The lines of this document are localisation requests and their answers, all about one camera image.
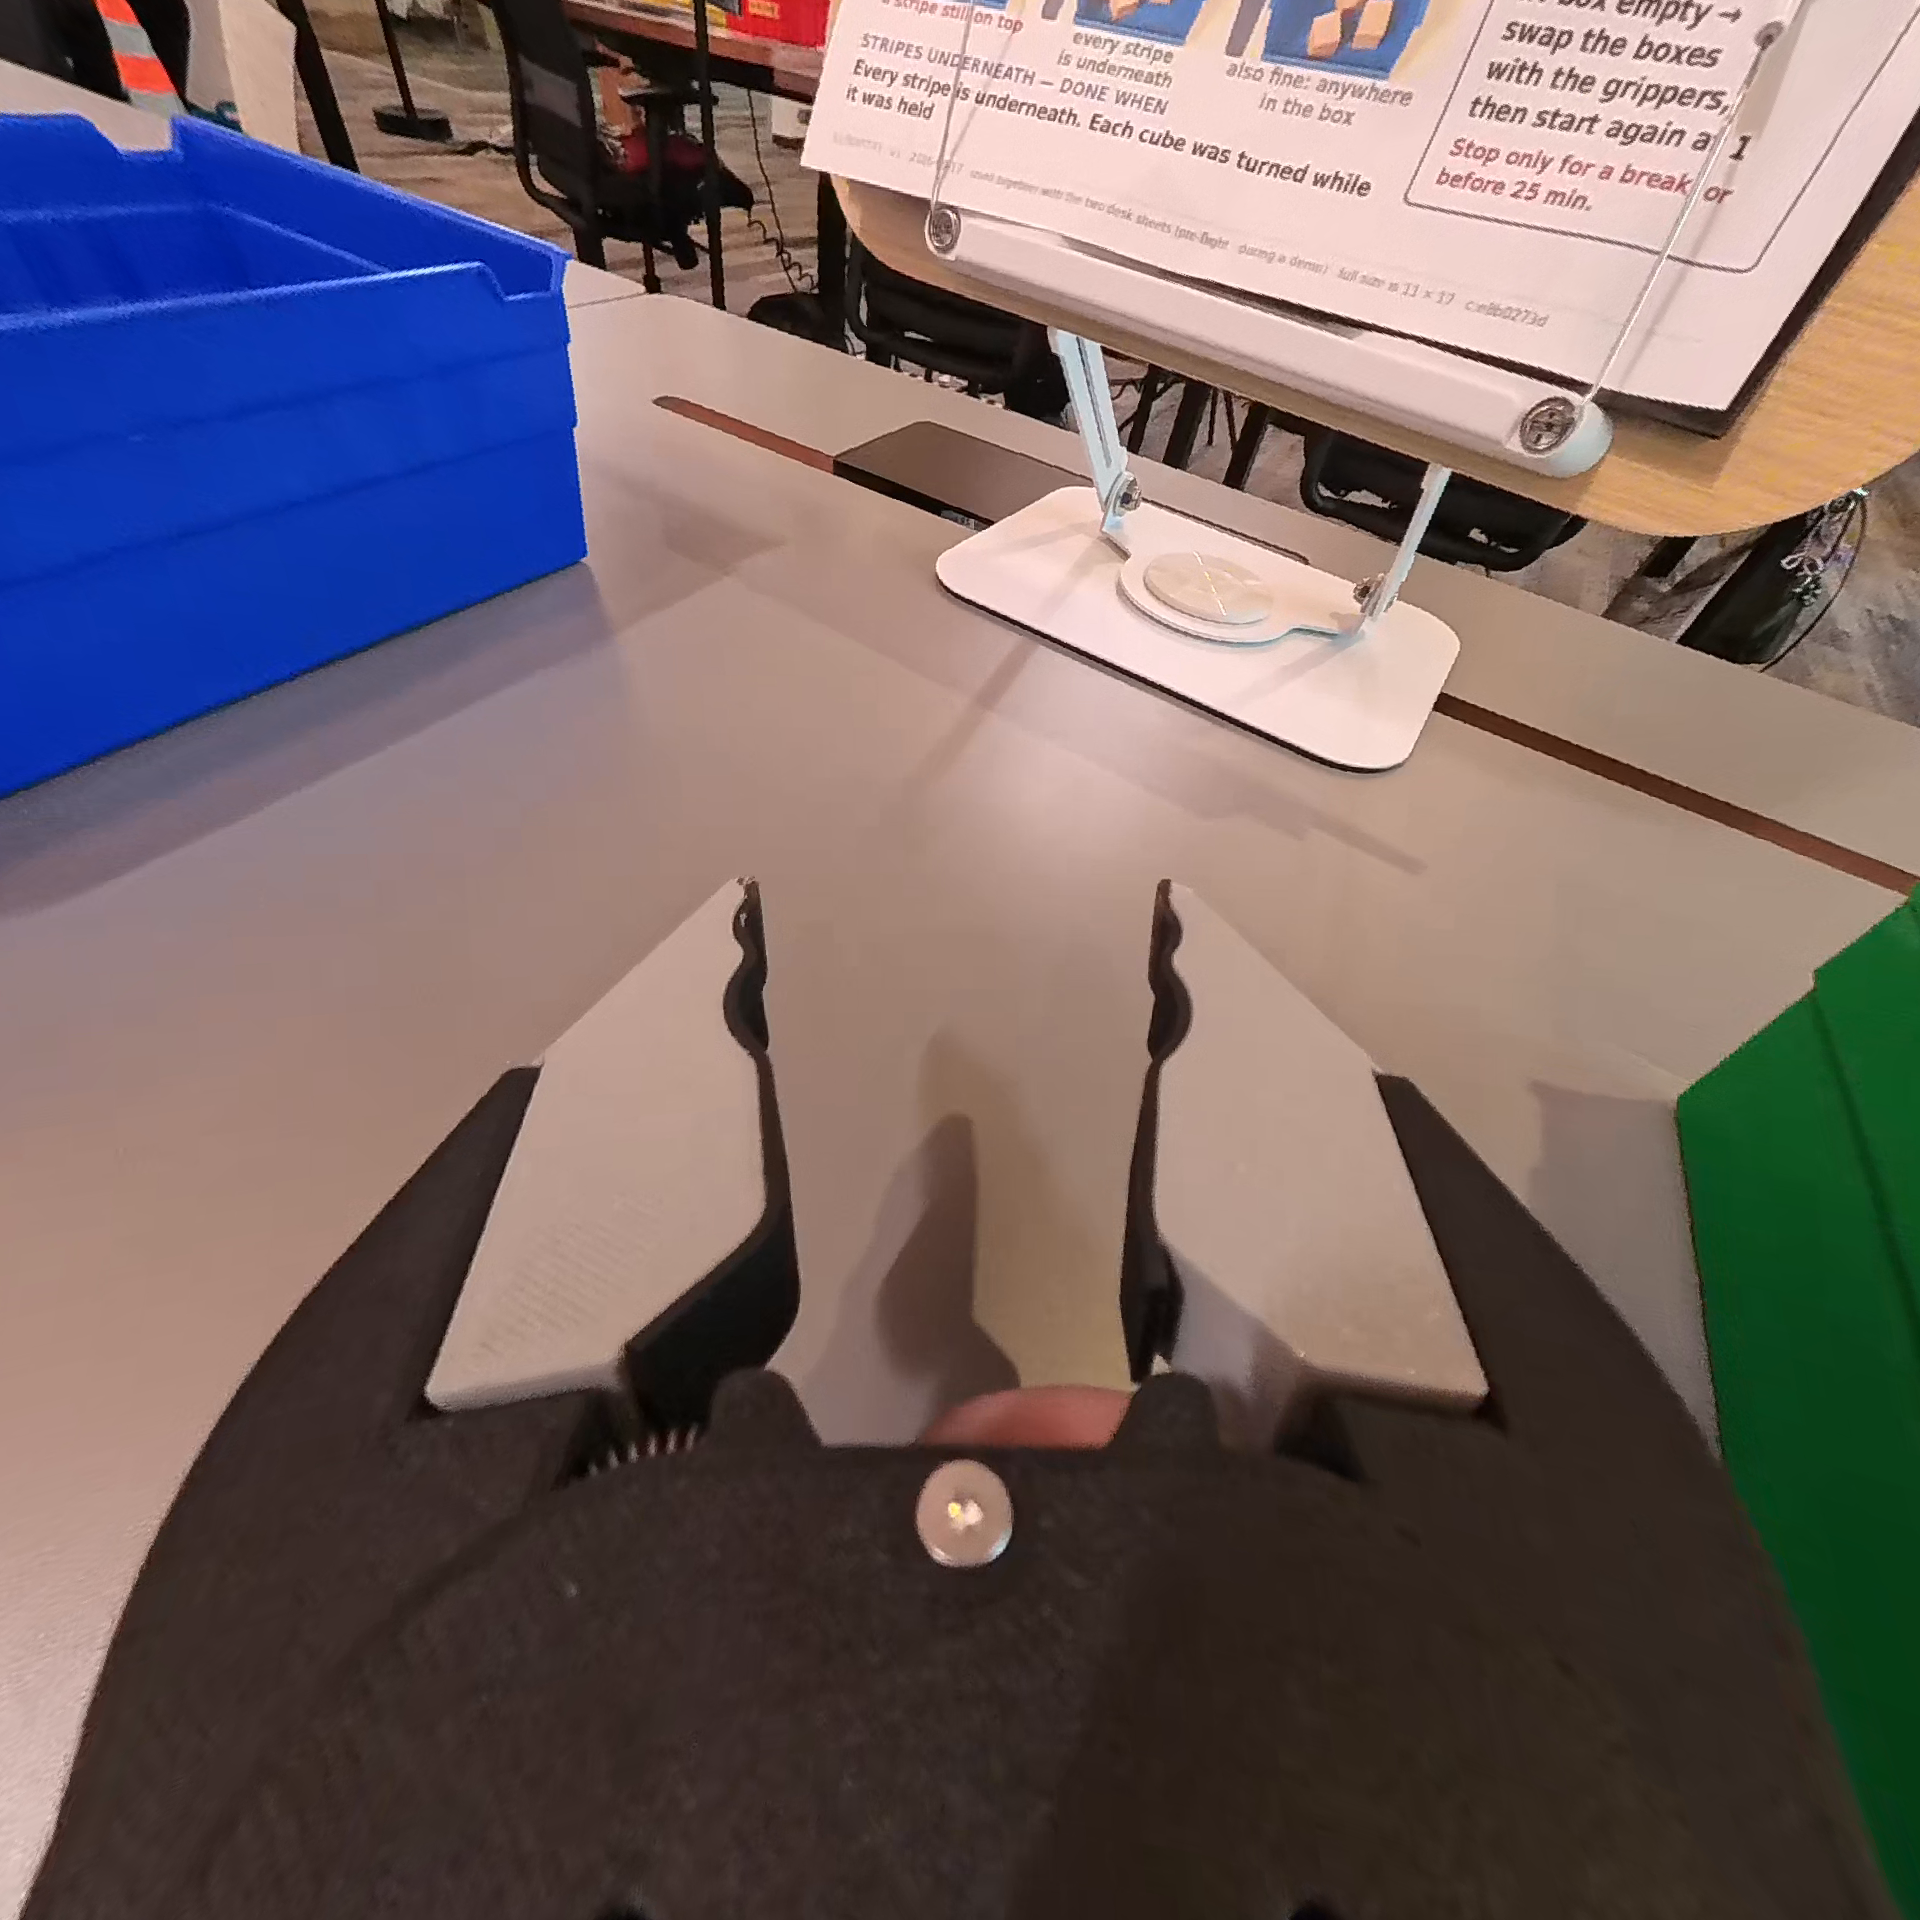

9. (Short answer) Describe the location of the printed instruction sheet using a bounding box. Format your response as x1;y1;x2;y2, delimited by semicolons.
801;0;1920;409

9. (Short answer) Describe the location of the instruction sheet on stand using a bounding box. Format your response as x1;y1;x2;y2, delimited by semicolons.
801;0;1920;775

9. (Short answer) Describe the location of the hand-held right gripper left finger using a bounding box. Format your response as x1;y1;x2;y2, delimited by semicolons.
423;879;800;1419

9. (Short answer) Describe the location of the orange striped traffic cone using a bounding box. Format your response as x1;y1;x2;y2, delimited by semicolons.
88;0;190;122

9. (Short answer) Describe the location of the black office chair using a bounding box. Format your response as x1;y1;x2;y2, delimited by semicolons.
480;0;752;310

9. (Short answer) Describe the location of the black desk cable hatch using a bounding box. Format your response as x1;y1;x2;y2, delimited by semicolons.
831;422;1050;536

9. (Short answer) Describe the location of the blue plastic bin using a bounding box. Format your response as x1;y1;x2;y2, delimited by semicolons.
0;109;590;801

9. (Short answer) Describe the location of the green plastic bin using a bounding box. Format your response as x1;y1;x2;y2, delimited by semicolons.
1674;886;1920;1920

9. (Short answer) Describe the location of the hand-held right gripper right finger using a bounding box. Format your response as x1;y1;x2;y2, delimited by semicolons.
1121;879;1489;1419

